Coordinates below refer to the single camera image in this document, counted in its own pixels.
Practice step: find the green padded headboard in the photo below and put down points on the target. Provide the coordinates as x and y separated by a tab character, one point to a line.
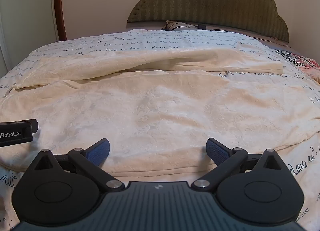
215	3

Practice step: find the floral bed sheet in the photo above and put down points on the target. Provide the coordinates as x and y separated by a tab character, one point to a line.
303	64

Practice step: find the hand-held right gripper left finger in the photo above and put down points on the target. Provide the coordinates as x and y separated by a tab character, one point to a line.
100	151

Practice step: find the brown wooden door frame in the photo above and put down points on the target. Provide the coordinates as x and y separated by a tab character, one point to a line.
60	8

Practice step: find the striped pillow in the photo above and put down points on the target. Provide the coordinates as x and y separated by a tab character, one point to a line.
175	25

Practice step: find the white floral wardrobe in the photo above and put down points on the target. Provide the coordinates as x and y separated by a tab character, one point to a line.
25	21

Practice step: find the white script-print blanket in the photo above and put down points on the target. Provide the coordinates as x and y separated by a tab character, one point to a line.
185	39

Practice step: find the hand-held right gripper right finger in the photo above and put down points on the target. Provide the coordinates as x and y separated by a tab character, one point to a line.
215	150

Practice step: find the cream pants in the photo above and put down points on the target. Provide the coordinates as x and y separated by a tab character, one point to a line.
155	101

